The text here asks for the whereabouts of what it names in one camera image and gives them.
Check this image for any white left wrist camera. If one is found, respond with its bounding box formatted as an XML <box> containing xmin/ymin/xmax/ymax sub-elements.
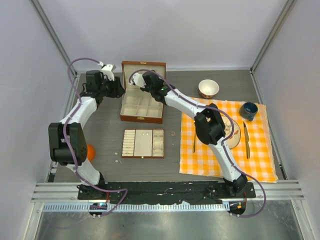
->
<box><xmin>97</xmin><ymin>61</ymin><xmax>116</xmax><ymax>82</ymax></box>

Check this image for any brown jewelry tray insert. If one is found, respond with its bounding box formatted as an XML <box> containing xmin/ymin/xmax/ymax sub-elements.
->
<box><xmin>121</xmin><ymin>129</ymin><xmax>165</xmax><ymax>159</ymax></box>

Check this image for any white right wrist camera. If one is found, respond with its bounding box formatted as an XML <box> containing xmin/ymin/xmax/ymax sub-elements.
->
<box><xmin>128</xmin><ymin>72</ymin><xmax>146</xmax><ymax>88</ymax></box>

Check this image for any decorated ceramic plate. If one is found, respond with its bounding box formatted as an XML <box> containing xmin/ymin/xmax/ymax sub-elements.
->
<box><xmin>222</xmin><ymin>115</ymin><xmax>241</xmax><ymax>149</ymax></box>

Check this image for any white ceramic bowl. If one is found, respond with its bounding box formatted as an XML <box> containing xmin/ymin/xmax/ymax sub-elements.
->
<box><xmin>198</xmin><ymin>79</ymin><xmax>220</xmax><ymax>99</ymax></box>

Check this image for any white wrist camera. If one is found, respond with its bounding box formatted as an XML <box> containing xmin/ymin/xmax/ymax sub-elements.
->
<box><xmin>128</xmin><ymin>72</ymin><xmax>146</xmax><ymax>88</ymax></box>
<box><xmin>97</xmin><ymin>61</ymin><xmax>116</xmax><ymax>82</ymax></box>

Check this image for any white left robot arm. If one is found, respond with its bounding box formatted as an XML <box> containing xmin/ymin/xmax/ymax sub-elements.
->
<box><xmin>48</xmin><ymin>70</ymin><xmax>125</xmax><ymax>200</ymax></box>

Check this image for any gold fork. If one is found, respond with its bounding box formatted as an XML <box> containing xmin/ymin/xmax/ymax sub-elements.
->
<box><xmin>192</xmin><ymin>121</ymin><xmax>197</xmax><ymax>153</ymax></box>

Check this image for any white slotted cable duct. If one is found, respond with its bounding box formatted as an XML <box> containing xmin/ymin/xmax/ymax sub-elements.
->
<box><xmin>42</xmin><ymin>202</ymin><xmax>230</xmax><ymax>213</ymax></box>

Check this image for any dark blue mug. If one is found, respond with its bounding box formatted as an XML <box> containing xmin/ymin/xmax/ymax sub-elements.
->
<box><xmin>239</xmin><ymin>102</ymin><xmax>259</xmax><ymax>122</ymax></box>

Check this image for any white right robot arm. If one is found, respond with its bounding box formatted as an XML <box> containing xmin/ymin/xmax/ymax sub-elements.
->
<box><xmin>132</xmin><ymin>70</ymin><xmax>248</xmax><ymax>198</ymax></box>

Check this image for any orange upturned bowl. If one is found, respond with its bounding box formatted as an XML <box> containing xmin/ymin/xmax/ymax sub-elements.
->
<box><xmin>87</xmin><ymin>144</ymin><xmax>96</xmax><ymax>162</ymax></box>

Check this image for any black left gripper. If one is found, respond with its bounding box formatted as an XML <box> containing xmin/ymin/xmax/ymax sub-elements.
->
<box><xmin>98</xmin><ymin>75</ymin><xmax>126</xmax><ymax>99</ymax></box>

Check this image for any yellow checkered cloth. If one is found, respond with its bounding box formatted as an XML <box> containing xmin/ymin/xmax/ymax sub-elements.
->
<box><xmin>179</xmin><ymin>98</ymin><xmax>278</xmax><ymax>183</ymax></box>

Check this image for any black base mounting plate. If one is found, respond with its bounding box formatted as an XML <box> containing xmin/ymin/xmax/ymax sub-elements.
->
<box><xmin>76</xmin><ymin>181</ymin><xmax>256</xmax><ymax>205</ymax></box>

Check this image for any brown jewelry box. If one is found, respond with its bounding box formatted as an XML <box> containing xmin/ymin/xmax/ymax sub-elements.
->
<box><xmin>120</xmin><ymin>60</ymin><xmax>166</xmax><ymax>124</ymax></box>

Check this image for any gold knife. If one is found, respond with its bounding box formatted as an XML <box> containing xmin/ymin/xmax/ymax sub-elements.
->
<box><xmin>243</xmin><ymin>122</ymin><xmax>251</xmax><ymax>159</ymax></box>

